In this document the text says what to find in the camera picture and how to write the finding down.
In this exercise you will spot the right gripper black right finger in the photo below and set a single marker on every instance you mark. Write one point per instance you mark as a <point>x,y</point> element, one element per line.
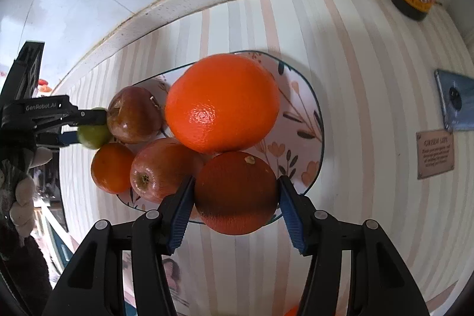
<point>380,281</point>

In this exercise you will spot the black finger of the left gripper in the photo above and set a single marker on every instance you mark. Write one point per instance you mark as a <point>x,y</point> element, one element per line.
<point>96,117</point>
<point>55,139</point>

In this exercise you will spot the dark orange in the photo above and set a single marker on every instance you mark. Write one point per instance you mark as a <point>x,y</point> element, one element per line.
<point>235,193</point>

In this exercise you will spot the gloved left hand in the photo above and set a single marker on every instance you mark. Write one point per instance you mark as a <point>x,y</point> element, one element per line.
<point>22,210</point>

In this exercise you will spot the brownish green apple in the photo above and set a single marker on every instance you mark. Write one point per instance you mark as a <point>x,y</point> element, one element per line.
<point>134,116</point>

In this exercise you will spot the orange on plate left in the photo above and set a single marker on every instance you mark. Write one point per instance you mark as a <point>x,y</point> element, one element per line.
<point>110,168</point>

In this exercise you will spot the large red apple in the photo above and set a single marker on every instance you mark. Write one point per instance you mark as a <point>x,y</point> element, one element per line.
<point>160,167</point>

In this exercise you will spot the small orange fruit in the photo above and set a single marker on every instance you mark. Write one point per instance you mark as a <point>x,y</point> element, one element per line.
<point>293,311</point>

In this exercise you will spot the orange with stem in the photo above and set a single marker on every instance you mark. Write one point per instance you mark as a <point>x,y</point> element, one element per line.
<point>222,103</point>

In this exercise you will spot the brown label card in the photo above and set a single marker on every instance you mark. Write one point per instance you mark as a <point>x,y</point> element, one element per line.
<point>435,153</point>

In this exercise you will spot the striped cat tablecloth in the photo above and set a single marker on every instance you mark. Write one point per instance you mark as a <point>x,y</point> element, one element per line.
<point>372,71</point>

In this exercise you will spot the blue smartphone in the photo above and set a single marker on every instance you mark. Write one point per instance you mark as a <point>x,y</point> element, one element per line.
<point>456,93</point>

